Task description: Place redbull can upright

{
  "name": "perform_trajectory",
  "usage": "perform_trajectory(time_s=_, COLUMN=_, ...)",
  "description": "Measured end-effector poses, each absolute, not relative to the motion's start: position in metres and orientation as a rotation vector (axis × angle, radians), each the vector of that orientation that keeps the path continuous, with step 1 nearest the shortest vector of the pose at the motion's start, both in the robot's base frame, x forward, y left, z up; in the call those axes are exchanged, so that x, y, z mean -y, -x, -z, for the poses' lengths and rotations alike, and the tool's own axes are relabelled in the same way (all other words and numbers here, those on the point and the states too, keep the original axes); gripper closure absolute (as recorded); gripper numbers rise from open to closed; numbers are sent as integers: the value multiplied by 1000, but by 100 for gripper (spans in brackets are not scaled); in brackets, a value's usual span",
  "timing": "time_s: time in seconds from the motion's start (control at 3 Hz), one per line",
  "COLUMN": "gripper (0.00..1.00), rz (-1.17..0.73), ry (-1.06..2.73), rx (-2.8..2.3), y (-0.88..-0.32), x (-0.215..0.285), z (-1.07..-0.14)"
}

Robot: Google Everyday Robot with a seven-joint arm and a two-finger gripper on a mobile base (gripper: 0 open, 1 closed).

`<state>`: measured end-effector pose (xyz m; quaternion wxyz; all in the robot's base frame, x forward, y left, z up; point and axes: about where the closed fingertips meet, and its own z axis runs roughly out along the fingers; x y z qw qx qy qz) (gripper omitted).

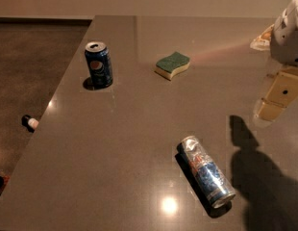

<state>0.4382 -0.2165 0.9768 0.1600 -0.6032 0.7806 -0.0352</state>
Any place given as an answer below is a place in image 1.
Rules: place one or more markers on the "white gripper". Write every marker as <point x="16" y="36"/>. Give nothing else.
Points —
<point x="287" y="38"/>

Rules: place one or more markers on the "silver blue redbull can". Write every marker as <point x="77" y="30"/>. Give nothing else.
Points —
<point x="211" y="180"/>

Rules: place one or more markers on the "blue pepsi can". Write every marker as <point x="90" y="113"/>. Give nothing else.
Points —
<point x="99" y="64"/>

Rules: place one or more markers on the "glass jar of nuts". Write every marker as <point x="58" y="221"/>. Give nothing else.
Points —
<point x="262" y="41"/>

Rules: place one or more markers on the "green yellow sponge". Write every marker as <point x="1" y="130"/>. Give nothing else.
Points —
<point x="172" y="65"/>

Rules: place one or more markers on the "small black white bottle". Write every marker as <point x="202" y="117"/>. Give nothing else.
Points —
<point x="29" y="122"/>

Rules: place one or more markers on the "dark object at floor edge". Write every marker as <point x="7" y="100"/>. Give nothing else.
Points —
<point x="3" y="182"/>

